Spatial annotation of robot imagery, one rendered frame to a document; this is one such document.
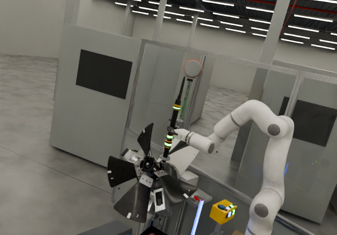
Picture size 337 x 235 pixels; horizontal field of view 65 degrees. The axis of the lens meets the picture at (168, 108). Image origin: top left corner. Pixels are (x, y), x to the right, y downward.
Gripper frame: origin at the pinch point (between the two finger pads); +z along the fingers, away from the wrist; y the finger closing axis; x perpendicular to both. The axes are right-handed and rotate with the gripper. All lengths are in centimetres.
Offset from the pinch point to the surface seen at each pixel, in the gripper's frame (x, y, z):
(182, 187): -32.6, 2.0, -17.9
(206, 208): -79, 70, -2
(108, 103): -48, 103, 216
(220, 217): -48, 21, -39
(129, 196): -47, -18, 6
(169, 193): -35.2, -8.3, -16.6
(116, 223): -27, -60, -32
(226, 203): -43, 33, -35
